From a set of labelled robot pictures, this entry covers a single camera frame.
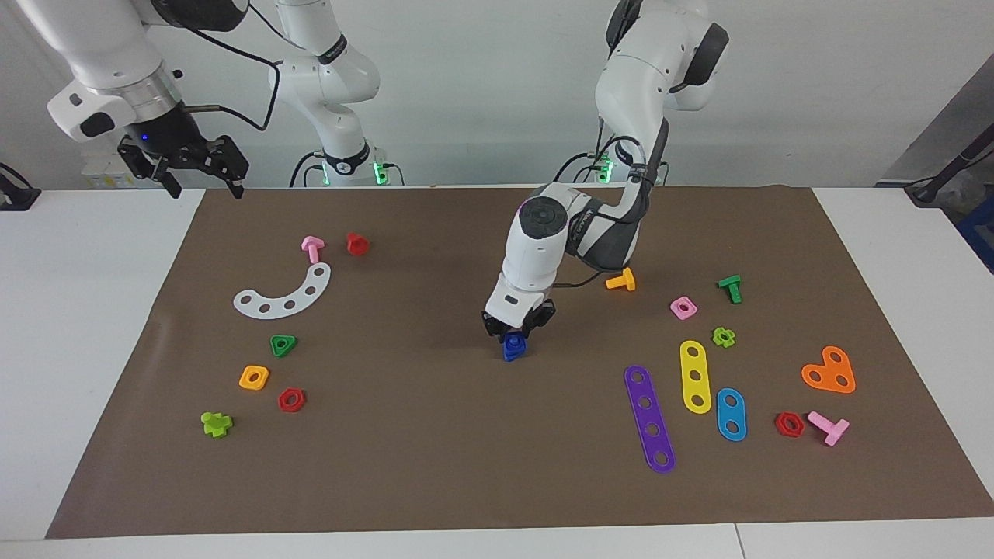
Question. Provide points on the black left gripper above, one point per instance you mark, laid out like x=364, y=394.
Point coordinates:
x=540, y=317

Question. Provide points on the lime cross toy screw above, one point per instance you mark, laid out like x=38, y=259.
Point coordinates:
x=215, y=425

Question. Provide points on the blue toy nut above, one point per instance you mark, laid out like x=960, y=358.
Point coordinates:
x=509, y=340

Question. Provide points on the blue triangle toy screw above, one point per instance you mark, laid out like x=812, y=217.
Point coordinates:
x=514, y=355

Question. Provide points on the red hexagon toy nut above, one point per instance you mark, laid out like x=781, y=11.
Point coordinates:
x=300, y=404
x=798, y=428

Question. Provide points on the white cardboard box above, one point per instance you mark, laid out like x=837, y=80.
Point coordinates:
x=101, y=175

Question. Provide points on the lime flower toy nut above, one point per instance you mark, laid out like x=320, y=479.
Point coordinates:
x=730, y=340

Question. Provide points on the black stand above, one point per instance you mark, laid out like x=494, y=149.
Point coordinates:
x=943, y=175

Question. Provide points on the orange heart perforated plate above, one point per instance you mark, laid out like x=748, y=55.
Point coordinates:
x=829, y=371

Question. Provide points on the pink square toy nut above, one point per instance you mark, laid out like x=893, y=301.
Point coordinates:
x=683, y=315

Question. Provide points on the blue two-hole strip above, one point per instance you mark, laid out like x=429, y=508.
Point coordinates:
x=731, y=414

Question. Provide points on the green triangle toy nut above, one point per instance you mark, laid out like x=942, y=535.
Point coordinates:
x=280, y=352

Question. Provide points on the purple four-hole strip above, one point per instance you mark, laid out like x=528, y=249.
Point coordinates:
x=648, y=417

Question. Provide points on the white curved perforated plate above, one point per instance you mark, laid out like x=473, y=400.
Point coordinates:
x=300, y=299

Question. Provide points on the red toy screw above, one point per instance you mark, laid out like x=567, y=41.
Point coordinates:
x=357, y=244

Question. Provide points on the yellow three-hole strip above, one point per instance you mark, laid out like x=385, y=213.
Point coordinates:
x=693, y=365

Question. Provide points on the orange toy screw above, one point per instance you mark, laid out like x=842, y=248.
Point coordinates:
x=621, y=281

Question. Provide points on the black clamp device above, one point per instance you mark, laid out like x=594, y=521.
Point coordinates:
x=15, y=196

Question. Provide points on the green toy screw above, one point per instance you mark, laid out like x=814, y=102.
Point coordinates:
x=731, y=289

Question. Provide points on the orange square toy nut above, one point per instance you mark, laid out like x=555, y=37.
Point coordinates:
x=245, y=382

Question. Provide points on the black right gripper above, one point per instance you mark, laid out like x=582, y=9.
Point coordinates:
x=167, y=138

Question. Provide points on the brown table mat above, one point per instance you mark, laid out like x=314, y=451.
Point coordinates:
x=481, y=435

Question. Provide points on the pink toy screw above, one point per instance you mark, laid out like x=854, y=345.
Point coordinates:
x=312, y=250
x=828, y=427

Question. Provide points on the blue crate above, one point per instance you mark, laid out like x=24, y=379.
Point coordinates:
x=978, y=237

